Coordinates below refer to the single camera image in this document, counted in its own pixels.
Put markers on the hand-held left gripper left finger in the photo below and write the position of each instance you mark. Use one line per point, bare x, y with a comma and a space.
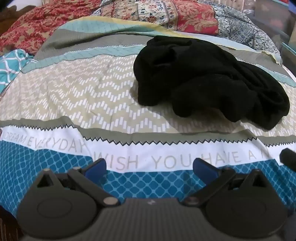
97, 167

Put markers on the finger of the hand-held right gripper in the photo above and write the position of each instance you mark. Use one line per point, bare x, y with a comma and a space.
289, 158

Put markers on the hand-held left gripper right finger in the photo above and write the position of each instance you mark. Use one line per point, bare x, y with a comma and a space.
204, 168

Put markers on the black pants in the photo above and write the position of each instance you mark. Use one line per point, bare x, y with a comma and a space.
203, 78

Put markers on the patterned bed sheet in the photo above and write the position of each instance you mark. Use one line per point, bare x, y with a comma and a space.
76, 92

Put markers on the clear storage bin teal lid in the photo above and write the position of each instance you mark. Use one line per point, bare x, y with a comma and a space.
289, 55

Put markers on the teal lattice print cloth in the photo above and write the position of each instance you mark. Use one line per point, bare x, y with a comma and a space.
11, 64

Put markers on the floral patchwork quilt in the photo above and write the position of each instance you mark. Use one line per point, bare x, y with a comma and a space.
161, 14

